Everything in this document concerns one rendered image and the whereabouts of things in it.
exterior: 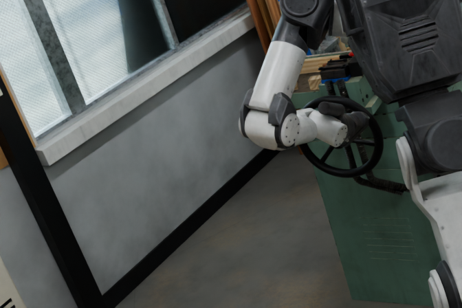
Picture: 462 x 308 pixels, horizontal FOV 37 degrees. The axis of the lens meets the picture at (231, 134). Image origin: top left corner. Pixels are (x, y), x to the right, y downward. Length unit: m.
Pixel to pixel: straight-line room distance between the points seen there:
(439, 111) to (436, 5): 0.22
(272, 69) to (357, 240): 1.17
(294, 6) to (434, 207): 0.57
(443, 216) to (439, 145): 0.27
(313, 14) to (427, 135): 0.38
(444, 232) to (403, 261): 0.93
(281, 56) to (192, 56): 1.94
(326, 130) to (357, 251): 0.94
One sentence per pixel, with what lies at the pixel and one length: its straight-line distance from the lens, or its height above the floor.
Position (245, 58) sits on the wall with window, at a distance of 3.95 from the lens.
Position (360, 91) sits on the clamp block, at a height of 0.92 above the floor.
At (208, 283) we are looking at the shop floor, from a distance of 3.21.
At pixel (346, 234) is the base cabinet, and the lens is 2.64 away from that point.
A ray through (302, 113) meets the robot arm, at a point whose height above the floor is 1.05.
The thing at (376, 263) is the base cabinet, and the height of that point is 0.19.
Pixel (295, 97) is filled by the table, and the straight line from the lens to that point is 2.41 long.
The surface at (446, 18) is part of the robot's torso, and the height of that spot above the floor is 1.26.
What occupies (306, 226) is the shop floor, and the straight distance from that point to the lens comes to 3.37.
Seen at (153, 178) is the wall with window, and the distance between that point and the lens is 3.41.
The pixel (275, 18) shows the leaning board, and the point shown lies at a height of 0.83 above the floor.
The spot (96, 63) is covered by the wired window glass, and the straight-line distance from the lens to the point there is 3.27.
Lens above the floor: 1.73
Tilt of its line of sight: 22 degrees down
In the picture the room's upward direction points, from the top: 19 degrees counter-clockwise
